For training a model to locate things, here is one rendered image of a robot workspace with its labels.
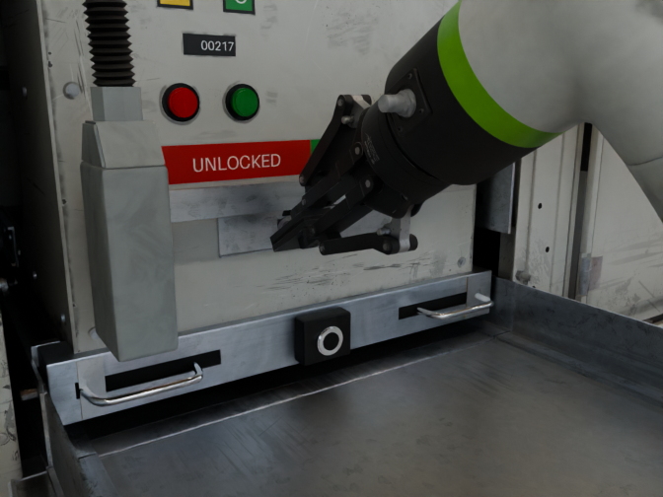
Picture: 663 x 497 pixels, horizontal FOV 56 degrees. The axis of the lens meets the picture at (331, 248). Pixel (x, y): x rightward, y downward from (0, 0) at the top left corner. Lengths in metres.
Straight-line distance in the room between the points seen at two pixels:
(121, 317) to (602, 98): 0.34
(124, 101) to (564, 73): 0.30
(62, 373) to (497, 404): 0.41
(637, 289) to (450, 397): 0.45
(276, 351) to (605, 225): 0.49
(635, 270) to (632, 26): 0.75
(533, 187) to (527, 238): 0.07
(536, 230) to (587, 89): 0.54
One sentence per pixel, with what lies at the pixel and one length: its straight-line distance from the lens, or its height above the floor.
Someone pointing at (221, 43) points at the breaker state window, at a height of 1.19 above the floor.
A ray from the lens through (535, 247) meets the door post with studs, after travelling 0.84.
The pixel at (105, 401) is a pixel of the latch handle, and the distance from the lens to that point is 0.57.
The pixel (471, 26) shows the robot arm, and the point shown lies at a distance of 0.33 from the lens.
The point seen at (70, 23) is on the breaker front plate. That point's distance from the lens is 0.56.
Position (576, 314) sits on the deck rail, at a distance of 0.78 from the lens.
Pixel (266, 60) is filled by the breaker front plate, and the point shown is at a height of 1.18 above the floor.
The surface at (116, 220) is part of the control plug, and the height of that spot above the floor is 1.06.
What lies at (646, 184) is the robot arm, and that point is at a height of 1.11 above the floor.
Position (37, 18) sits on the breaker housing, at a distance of 0.56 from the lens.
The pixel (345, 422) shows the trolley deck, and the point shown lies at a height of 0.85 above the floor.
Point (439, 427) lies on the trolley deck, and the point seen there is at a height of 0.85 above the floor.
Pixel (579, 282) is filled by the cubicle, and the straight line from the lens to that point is 0.90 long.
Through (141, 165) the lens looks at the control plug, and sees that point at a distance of 0.46.
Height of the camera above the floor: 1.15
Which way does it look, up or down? 14 degrees down
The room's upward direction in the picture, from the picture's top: straight up
